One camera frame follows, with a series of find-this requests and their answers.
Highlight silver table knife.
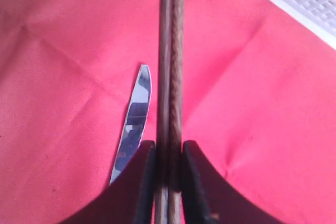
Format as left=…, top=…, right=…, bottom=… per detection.
left=110, top=64, right=152, bottom=183

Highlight red table cloth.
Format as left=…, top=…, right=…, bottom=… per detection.
left=1, top=0, right=335, bottom=223

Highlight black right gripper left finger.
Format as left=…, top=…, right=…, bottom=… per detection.
left=62, top=141, right=156, bottom=223

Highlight dark wooden chopstick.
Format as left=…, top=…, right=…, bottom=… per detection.
left=154, top=0, right=172, bottom=223
left=168, top=0, right=184, bottom=223

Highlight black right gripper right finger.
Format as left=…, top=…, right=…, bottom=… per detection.
left=181, top=141, right=281, bottom=223

